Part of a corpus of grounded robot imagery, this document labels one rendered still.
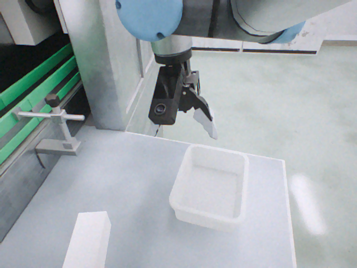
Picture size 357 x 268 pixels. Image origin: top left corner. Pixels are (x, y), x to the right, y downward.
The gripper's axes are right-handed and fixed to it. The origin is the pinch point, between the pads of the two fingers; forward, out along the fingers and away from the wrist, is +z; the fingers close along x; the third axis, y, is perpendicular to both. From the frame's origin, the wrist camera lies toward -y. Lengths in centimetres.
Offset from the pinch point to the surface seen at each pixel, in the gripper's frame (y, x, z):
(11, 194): -16.3, 38.5, 5.0
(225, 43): 300, 18, 75
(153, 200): -5.8, 9.1, 16.6
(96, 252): -23.4, 13.8, 10.0
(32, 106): 2.4, 41.2, -7.2
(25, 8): 29, 55, -26
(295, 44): 313, -75, 87
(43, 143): -2.8, 38.3, 1.1
